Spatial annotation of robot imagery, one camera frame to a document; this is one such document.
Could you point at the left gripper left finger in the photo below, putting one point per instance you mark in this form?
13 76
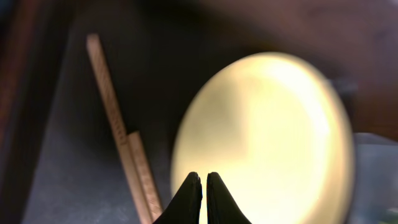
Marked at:
185 206

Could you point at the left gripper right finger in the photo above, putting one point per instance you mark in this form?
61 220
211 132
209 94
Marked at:
221 207

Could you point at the wooden chopstick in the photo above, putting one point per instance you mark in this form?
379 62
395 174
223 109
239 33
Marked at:
146 181
111 106

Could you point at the yellow plate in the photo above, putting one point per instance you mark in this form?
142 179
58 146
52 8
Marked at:
275 130

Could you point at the dark brown serving tray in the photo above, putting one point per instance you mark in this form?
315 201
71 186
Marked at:
59 163

